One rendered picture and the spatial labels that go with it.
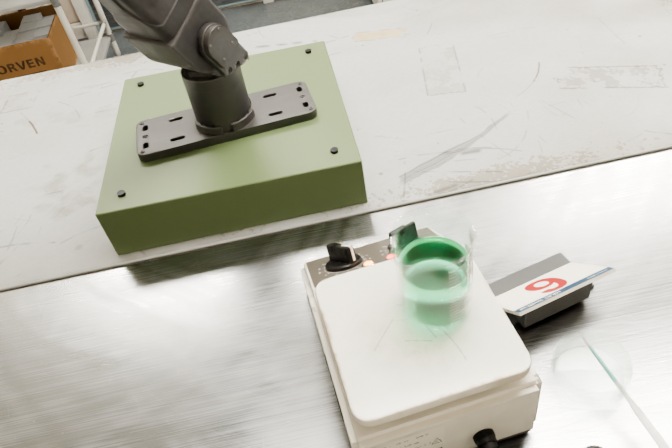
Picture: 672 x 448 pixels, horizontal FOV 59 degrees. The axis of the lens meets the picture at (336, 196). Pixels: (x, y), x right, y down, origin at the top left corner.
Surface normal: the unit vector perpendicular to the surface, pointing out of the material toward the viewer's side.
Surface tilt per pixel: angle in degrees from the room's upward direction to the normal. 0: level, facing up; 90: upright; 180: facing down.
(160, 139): 1
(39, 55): 91
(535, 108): 0
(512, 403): 90
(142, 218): 90
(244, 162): 1
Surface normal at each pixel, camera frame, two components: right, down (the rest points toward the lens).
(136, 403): -0.14, -0.73
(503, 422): 0.25, 0.62
